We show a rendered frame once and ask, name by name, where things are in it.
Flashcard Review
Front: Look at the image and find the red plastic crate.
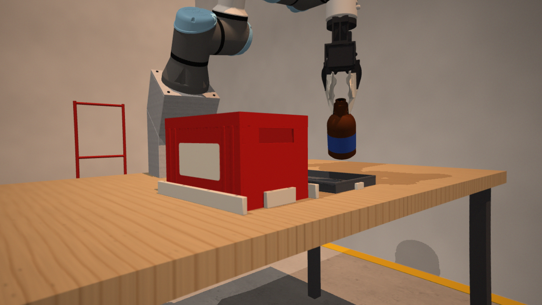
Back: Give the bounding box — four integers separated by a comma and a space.
165, 111, 308, 211

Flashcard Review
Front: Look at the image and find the brown bottle with blue label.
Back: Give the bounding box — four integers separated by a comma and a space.
327, 98, 356, 160

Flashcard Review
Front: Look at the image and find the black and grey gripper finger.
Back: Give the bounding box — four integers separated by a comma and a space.
321, 66, 337, 114
346, 60, 362, 114

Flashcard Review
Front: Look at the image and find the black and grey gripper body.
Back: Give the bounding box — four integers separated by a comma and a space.
324, 15, 357, 75

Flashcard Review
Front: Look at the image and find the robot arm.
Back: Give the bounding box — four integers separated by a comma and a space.
161, 0, 360, 94

